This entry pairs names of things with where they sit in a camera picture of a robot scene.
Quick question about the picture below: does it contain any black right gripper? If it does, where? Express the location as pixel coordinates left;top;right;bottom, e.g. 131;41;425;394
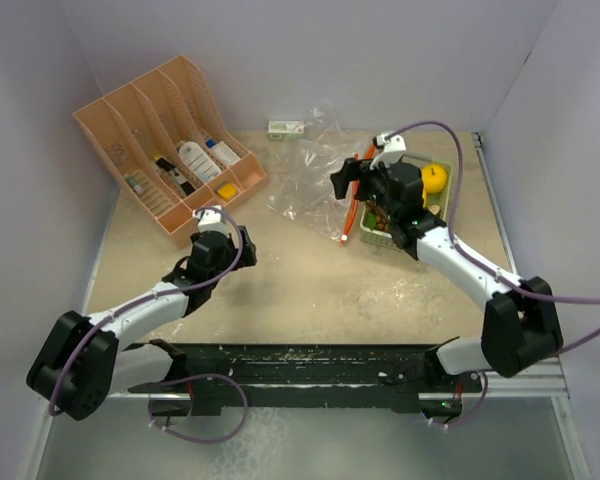
331;156;398;222

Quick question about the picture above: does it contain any yellow fake lemon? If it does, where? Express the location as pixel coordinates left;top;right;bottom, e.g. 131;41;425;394
421;164;448;195

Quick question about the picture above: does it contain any clear zip bag brown food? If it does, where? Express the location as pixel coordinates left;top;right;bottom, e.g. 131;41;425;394
294;101;368;166

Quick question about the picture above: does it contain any fake brown grape bunch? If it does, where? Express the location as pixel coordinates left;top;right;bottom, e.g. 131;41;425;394
363;201;389;233

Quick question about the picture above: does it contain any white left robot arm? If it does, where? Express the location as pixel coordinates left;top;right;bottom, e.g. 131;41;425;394
26;225;257;420

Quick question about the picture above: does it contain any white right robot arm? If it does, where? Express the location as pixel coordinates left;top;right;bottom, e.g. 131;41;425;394
330;158;563;391

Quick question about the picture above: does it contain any green perforated plastic basket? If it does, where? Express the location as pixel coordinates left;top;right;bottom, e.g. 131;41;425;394
370;160;447;258

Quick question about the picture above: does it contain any yellow item in organizer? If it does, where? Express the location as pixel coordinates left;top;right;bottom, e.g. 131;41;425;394
216;182;239;202

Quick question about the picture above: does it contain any small green white box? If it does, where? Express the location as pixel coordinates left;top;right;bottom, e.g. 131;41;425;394
267;120;305;141

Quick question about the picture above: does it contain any white lotion bottle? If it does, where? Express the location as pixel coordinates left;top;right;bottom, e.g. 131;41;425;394
178;141;222;183

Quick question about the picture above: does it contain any black yellow tool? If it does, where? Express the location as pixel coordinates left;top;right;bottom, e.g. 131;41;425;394
154;156;196;198

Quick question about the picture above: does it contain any white blue cap tube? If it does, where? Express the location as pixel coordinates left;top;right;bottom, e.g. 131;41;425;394
205;139;241;167

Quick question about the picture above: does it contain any small clear vial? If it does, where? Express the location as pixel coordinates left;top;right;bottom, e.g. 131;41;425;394
123;173;144;195

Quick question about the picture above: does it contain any pink plastic file organizer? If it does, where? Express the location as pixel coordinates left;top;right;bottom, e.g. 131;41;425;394
73;55;267;247

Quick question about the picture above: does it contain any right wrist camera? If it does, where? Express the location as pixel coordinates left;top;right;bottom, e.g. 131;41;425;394
370;132;406;170

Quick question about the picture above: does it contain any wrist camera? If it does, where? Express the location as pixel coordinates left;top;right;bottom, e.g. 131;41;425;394
370;132;406;170
193;206;229;236

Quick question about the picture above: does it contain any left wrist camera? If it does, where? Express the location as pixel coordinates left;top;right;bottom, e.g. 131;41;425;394
193;206;229;236

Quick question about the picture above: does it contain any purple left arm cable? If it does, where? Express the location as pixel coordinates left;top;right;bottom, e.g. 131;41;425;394
48;206;249;417

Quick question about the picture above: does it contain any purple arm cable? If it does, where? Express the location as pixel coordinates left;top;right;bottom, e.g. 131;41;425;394
48;206;249;417
384;120;600;354

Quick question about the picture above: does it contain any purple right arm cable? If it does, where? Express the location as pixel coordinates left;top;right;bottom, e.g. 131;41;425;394
384;120;600;354

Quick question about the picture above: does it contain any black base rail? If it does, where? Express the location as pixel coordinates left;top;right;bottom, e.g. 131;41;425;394
130;343;482;416

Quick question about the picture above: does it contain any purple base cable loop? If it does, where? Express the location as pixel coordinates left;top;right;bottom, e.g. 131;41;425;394
147;372;249;444

